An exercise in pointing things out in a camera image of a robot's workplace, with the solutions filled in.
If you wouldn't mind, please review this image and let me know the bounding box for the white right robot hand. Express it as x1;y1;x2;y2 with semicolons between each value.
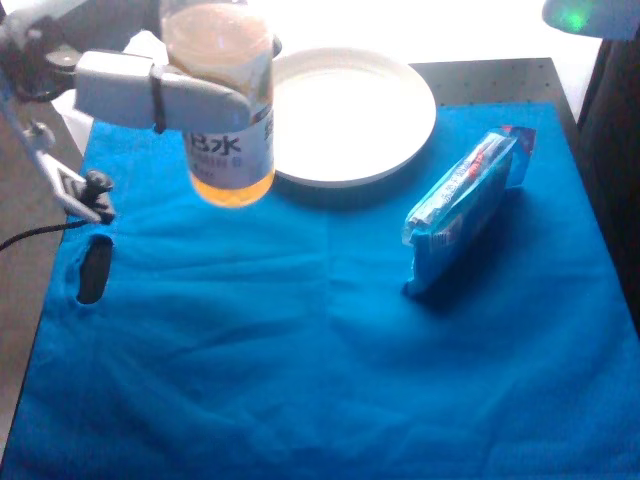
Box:
542;0;640;42

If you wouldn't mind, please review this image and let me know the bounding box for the small blue packet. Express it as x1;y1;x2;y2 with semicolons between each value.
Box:
402;125;538;301

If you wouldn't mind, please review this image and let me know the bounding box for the orange juice bottle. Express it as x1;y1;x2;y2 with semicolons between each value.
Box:
159;0;277;209

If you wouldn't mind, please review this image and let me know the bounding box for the white round plate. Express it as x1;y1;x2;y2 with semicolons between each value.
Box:
269;47;439;189

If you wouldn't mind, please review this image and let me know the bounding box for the blue fabric bag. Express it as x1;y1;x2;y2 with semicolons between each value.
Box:
0;102;640;480

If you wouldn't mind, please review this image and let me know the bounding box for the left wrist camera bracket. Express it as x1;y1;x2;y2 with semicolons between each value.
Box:
0;94;117;225

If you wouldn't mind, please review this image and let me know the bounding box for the black camera cable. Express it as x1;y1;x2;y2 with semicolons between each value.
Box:
0;219;89;253

